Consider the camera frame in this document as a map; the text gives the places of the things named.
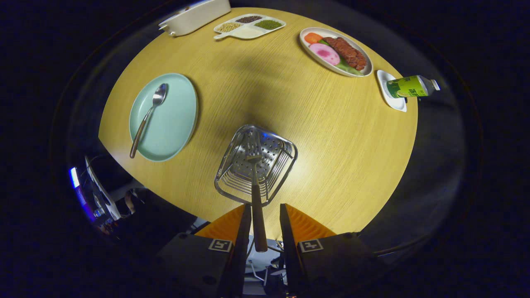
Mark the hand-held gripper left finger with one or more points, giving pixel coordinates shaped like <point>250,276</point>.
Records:
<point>242,248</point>

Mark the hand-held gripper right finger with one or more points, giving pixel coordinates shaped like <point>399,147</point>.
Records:
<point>287,248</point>

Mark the pale green plate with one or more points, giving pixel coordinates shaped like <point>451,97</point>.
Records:
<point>174,120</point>

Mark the small white dish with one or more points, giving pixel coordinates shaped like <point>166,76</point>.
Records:
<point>397,103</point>

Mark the green lettuce leaf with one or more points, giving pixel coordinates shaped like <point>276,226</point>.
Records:
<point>347,68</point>

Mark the white oval food plate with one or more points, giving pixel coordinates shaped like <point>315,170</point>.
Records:
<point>319,58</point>

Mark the pink round food slice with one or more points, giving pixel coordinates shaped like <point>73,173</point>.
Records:
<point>324,54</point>

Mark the green labelled bottle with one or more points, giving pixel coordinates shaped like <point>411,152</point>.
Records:
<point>408,87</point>

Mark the brown grilled meat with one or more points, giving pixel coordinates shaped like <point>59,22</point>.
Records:
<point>345,51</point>

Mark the orange carrot slice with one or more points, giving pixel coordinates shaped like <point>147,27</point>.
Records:
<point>313,38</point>

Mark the white divided bean tray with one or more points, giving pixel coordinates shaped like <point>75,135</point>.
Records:
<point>246,32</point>

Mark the white toaster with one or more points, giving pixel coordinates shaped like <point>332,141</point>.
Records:
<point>194,16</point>

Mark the white metal frame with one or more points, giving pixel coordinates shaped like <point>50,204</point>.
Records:
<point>103,194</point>

